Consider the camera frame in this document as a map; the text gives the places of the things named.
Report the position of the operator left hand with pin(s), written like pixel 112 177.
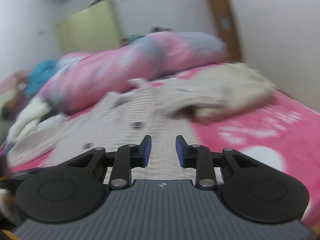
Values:
pixel 11 213

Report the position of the white fleece blanket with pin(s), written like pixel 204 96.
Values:
pixel 37 115

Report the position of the beige white houndstooth cardigan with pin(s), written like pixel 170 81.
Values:
pixel 121 119

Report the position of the blue crumpled cloth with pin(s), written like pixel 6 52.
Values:
pixel 39 76

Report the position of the folded cream garment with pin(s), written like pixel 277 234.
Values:
pixel 232 89

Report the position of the brown wooden door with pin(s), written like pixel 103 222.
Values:
pixel 226 28

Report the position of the pink grey floral duvet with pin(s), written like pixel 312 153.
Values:
pixel 85 78

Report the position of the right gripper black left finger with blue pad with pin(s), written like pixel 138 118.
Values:
pixel 74 189

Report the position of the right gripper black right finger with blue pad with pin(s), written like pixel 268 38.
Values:
pixel 247 187

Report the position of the person lying on bed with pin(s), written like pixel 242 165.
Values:
pixel 11 109

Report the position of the yellow-green wardrobe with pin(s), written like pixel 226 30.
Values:
pixel 93 29

